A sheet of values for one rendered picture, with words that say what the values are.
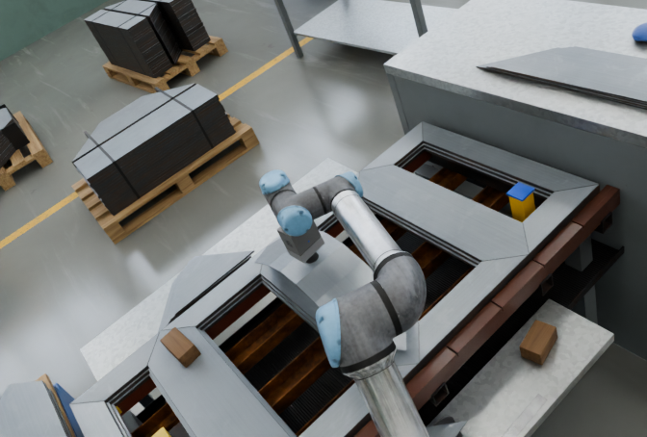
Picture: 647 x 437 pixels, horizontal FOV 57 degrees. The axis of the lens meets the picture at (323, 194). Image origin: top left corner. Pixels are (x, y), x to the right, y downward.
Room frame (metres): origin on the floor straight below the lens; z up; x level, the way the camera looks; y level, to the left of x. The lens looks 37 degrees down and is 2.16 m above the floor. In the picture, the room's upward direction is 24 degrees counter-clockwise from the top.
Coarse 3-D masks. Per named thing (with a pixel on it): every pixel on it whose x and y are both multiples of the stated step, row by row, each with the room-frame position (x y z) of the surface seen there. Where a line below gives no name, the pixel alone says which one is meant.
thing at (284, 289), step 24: (432, 144) 1.75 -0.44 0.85; (480, 168) 1.54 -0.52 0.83; (552, 192) 1.29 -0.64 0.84; (384, 216) 1.52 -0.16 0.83; (432, 240) 1.32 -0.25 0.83; (288, 288) 1.36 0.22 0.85; (216, 312) 1.40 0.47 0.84; (312, 312) 1.23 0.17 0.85; (408, 336) 1.01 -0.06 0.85; (408, 360) 0.94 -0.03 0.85; (336, 408) 0.90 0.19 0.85; (360, 408) 0.87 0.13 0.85; (192, 432) 1.02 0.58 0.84; (288, 432) 0.90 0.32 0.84; (312, 432) 0.86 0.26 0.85; (336, 432) 0.83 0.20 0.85
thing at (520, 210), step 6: (510, 198) 1.31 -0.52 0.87; (528, 198) 1.28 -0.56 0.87; (510, 204) 1.32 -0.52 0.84; (516, 204) 1.30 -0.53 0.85; (522, 204) 1.27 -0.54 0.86; (528, 204) 1.28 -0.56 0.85; (516, 210) 1.30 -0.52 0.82; (522, 210) 1.28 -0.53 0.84; (528, 210) 1.28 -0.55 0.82; (516, 216) 1.30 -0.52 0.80; (522, 216) 1.28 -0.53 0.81; (528, 216) 1.28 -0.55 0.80
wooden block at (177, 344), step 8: (176, 328) 1.35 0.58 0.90; (168, 336) 1.33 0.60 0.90; (176, 336) 1.31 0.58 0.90; (184, 336) 1.30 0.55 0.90; (168, 344) 1.30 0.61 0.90; (176, 344) 1.28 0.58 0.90; (184, 344) 1.27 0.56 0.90; (192, 344) 1.26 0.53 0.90; (176, 352) 1.25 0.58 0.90; (184, 352) 1.24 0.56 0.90; (192, 352) 1.24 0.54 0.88; (184, 360) 1.23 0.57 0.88; (192, 360) 1.24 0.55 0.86
